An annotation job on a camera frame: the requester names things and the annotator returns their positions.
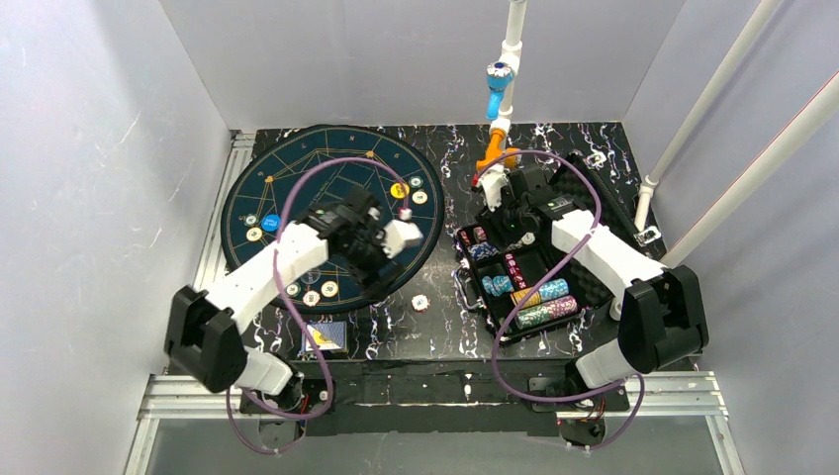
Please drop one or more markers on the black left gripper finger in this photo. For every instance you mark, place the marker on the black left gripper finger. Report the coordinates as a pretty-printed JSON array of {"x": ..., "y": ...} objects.
[
  {"x": 391, "y": 275},
  {"x": 373, "y": 287}
]

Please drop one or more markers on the black poker chip case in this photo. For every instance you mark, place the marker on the black poker chip case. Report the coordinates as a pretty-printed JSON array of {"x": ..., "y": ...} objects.
[{"x": 528, "y": 259}]

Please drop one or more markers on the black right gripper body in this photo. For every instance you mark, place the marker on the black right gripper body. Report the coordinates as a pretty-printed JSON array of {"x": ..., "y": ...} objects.
[{"x": 515, "y": 190}]

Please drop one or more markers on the blue small blind button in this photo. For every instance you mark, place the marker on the blue small blind button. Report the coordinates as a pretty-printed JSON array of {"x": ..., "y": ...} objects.
[{"x": 270, "y": 223}]

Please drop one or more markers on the chrome case handle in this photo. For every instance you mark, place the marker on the chrome case handle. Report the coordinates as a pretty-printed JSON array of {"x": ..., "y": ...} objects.
[{"x": 468, "y": 298}]

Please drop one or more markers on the light blue chip stack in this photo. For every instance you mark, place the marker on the light blue chip stack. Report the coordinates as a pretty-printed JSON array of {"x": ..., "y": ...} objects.
[{"x": 497, "y": 285}]

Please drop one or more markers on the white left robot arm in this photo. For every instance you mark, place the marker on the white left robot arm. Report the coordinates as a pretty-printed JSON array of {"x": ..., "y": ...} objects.
[{"x": 205, "y": 327}]

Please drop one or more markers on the aluminium frame rail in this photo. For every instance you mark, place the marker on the aluminium frame rail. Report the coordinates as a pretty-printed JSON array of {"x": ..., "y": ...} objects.
[{"x": 210, "y": 266}]

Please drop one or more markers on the white diagonal frame pole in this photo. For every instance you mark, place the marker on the white diagonal frame pole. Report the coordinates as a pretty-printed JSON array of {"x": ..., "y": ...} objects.
[{"x": 819, "y": 108}]

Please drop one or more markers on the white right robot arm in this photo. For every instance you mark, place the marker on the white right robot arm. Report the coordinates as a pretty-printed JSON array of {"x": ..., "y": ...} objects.
[{"x": 658, "y": 309}]

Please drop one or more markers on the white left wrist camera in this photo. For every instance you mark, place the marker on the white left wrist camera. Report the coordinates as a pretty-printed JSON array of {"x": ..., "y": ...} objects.
[{"x": 399, "y": 235}]

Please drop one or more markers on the boxed deck of playing cards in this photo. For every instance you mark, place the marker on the boxed deck of playing cards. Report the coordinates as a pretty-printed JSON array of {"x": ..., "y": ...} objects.
[{"x": 325, "y": 336}]

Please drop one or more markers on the yellow chip stack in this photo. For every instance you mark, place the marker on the yellow chip stack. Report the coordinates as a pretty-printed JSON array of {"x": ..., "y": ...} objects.
[{"x": 520, "y": 298}]

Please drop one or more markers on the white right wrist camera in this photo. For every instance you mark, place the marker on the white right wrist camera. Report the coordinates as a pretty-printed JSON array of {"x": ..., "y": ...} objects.
[{"x": 492, "y": 181}]

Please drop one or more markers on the round dark blue poker mat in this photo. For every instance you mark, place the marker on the round dark blue poker mat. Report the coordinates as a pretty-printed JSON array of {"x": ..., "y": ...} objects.
[{"x": 318, "y": 165}]

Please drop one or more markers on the red and white poker chip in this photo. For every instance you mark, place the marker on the red and white poker chip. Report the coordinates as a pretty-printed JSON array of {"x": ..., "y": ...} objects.
[{"x": 420, "y": 303}]

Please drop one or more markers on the clear dealer button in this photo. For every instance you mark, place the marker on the clear dealer button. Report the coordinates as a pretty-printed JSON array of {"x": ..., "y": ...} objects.
[{"x": 311, "y": 277}]

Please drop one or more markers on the yellow big blind button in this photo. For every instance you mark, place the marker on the yellow big blind button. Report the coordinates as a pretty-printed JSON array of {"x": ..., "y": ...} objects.
[{"x": 400, "y": 191}]

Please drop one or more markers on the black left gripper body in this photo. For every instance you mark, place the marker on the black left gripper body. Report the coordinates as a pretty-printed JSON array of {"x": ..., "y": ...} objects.
[{"x": 366, "y": 251}]

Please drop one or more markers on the yellow poker chip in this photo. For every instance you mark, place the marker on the yellow poker chip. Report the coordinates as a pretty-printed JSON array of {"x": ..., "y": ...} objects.
[
  {"x": 419, "y": 197},
  {"x": 254, "y": 234},
  {"x": 330, "y": 289}
]

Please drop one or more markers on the white thin diagonal pole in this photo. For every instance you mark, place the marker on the white thin diagonal pole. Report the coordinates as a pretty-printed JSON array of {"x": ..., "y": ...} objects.
[{"x": 748, "y": 35}]

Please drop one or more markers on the white pipe camera stand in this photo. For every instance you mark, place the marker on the white pipe camera stand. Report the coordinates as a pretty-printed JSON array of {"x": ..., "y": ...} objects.
[{"x": 500, "y": 77}]

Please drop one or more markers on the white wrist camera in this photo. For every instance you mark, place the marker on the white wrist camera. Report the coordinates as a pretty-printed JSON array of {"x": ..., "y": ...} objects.
[
  {"x": 399, "y": 235},
  {"x": 492, "y": 181}
]

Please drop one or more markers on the green and purple chip row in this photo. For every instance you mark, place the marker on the green and purple chip row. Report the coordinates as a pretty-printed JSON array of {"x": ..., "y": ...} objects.
[{"x": 546, "y": 312}]

